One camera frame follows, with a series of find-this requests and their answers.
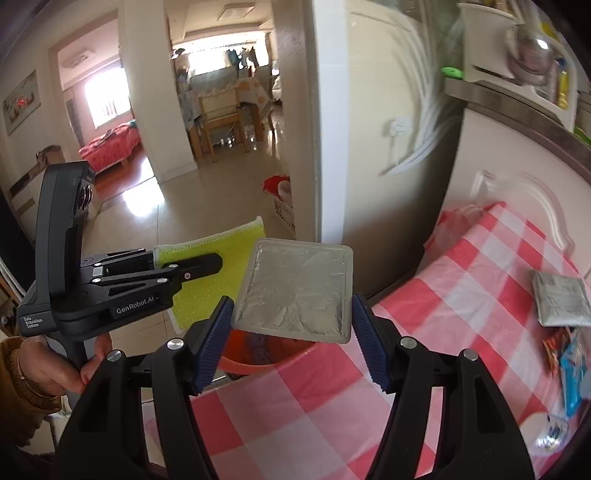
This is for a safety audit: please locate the red snack packet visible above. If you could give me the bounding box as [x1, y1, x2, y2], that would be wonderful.
[542, 328, 573, 374]

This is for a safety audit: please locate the dining table with cloth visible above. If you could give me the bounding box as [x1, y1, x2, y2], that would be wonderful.
[187, 69, 273, 141]

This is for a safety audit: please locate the silver foil packet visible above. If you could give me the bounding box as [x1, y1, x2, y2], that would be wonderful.
[232, 237, 355, 344]

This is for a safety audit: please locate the grey printed packet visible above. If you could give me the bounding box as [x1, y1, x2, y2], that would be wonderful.
[530, 270, 591, 328]

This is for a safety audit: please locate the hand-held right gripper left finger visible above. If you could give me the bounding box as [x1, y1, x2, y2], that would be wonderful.
[53, 295, 234, 480]

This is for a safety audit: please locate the yellow bottle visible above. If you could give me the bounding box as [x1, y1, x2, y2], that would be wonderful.
[556, 69, 571, 109]

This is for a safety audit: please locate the person's left forearm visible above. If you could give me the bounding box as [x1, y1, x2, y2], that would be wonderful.
[0, 337, 63, 446]

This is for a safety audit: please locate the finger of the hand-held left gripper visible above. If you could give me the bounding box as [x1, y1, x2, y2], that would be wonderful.
[82, 248, 157, 274]
[90, 252, 223, 305]

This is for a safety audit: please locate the white tall cabinet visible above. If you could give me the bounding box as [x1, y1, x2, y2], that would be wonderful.
[344, 0, 467, 296]

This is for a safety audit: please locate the white woven basket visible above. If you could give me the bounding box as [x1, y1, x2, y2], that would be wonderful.
[274, 194, 296, 234]

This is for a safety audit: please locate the bed with red cover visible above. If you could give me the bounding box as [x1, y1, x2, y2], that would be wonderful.
[78, 121, 141, 174]

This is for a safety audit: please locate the wooden chair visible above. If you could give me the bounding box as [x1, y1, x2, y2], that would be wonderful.
[198, 104, 252, 154]

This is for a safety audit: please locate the blue wet wipe packet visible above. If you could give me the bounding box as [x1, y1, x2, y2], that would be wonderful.
[560, 330, 589, 416]

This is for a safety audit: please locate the yellow sponge cloth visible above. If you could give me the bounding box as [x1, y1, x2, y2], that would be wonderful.
[153, 216, 266, 332]

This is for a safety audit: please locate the person's left hand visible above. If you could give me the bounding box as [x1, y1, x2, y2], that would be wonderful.
[21, 333, 115, 394]

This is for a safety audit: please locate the orange plastic basin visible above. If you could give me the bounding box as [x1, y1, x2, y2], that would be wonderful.
[217, 323, 319, 377]

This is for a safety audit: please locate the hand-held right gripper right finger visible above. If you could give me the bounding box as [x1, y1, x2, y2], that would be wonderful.
[351, 293, 536, 480]

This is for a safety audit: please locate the grey steel countertop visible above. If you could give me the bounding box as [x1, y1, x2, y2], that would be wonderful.
[443, 78, 591, 171]

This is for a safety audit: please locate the framed wall picture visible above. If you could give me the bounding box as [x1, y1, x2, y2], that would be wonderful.
[2, 70, 40, 136]

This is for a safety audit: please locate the red white checked tablecloth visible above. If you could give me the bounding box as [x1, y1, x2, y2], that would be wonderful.
[143, 202, 591, 480]

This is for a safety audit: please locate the steel pot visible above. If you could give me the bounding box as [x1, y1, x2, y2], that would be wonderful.
[505, 23, 561, 86]

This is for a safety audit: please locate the white dish rack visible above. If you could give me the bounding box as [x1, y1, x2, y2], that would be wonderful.
[457, 2, 578, 130]

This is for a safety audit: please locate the red cloth item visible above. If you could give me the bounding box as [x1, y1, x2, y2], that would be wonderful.
[263, 174, 291, 195]

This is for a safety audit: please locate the cardboard box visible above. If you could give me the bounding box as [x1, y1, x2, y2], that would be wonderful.
[28, 145, 65, 185]

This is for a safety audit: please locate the white low cabinet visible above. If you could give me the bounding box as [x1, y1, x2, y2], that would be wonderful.
[418, 102, 591, 296]

